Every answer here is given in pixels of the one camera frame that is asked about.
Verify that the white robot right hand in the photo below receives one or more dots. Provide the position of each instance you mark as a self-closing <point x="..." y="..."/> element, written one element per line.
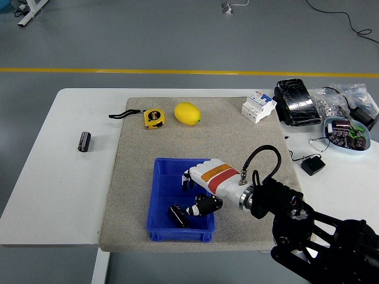
<point x="216" y="177"/>

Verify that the dark cylindrical battery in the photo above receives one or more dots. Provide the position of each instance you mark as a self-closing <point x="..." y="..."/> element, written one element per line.
<point x="178" y="216"/>
<point x="84" y="142"/>

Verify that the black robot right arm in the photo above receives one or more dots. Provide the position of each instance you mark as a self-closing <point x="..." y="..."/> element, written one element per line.
<point x="281" y="198"/>

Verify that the blue plastic box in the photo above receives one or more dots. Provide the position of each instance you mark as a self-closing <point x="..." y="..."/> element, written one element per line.
<point x="165" y="192"/>

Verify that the grey-brown mat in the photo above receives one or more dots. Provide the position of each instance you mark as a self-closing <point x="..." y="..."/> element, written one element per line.
<point x="231" y="139"/>

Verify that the yellow lemon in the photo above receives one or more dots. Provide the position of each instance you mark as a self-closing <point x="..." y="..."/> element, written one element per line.
<point x="187" y="113"/>

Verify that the white circuit breaker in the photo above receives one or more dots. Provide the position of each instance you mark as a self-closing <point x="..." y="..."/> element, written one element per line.
<point x="257" y="108"/>

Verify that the yellow tape measure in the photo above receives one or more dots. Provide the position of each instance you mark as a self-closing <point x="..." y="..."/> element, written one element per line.
<point x="154" y="118"/>

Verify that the small black adapter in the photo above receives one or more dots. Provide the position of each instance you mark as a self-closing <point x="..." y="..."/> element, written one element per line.
<point x="313" y="166"/>

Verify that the glossy black case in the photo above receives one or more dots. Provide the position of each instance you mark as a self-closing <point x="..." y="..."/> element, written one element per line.
<point x="296" y="102"/>

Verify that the clear bag of nuts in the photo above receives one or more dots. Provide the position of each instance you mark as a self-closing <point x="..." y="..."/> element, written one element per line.
<point x="327" y="105"/>

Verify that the large brown capacitor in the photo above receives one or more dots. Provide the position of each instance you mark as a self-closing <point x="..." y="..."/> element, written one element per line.
<point x="341" y="124"/>

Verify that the light blue bowl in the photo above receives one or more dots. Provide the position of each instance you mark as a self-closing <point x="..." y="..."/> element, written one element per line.
<point x="359" y="152"/>

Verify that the white table leg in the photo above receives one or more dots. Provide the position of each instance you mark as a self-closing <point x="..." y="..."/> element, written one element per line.
<point x="100" y="266"/>

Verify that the white table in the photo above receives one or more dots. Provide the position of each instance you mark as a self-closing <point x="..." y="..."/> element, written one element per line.
<point x="59" y="192"/>

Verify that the clear bag of screws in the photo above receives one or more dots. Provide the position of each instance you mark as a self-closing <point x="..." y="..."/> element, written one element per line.
<point x="359" y="94"/>

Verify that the grey floor socket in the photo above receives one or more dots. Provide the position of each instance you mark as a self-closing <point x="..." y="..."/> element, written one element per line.
<point x="227" y="9"/>

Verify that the white frame foot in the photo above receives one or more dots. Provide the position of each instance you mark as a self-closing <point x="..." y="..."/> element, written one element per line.
<point x="31" y="13"/>

